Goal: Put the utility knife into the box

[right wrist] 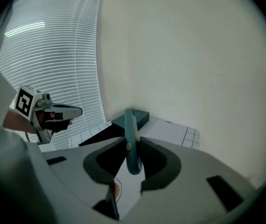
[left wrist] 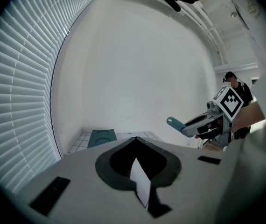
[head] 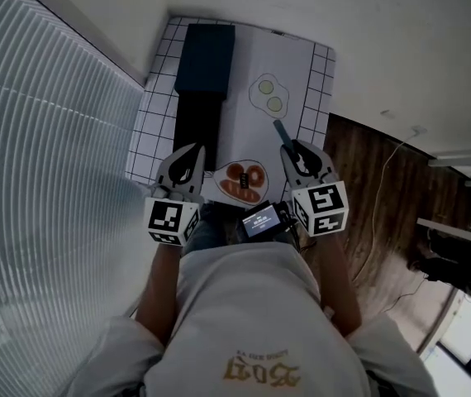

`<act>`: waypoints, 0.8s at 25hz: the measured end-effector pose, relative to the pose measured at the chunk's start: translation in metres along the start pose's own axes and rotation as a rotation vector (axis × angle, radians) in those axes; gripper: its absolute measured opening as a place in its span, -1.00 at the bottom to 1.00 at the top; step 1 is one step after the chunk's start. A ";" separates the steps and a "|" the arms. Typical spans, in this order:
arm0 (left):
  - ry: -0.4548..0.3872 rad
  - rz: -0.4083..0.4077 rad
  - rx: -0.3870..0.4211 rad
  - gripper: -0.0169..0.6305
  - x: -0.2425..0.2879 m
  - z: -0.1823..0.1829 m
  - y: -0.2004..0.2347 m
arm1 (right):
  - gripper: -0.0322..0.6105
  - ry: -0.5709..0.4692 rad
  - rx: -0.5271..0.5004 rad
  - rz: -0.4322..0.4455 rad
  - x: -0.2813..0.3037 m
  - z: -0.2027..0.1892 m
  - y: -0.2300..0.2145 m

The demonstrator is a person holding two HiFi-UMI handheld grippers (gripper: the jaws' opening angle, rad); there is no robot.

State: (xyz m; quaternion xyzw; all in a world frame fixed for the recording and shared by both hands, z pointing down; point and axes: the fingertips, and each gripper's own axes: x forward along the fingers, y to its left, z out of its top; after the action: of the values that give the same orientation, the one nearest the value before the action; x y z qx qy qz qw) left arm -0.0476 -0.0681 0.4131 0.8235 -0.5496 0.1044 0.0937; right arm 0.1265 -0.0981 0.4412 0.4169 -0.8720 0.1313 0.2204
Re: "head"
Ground grey-blue handled utensil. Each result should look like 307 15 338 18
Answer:
272 118 295 151

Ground person's white shirt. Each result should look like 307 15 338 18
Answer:
68 242 439 397

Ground black chair base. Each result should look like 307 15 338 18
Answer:
408 227 471 305

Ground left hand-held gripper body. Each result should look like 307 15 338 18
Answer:
143 178 204 246

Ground person's right forearm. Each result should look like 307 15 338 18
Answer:
317 232 363 338

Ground dark blue box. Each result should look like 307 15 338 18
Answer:
172 23 236 171

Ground dark-framed glass door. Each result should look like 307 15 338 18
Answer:
416 291 471 397

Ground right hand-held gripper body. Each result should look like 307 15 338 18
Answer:
288 170 350 237

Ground white floor cable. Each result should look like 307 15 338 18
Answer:
350 130 418 285

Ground person's blue jeans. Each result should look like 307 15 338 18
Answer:
183 203 228 258

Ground person's left hand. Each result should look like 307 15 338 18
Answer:
148 182 187 201

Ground white food-print placemat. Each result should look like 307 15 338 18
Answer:
208 25 317 206

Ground white side table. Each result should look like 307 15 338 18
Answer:
416 150 471 250

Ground white black-grid tablecloth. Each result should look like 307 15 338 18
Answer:
124 17 338 206

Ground person's left forearm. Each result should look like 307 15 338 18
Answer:
135 242 187 347

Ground black screen device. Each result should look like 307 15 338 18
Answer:
241 199 298 243

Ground white window blinds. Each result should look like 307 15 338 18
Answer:
0 0 145 397

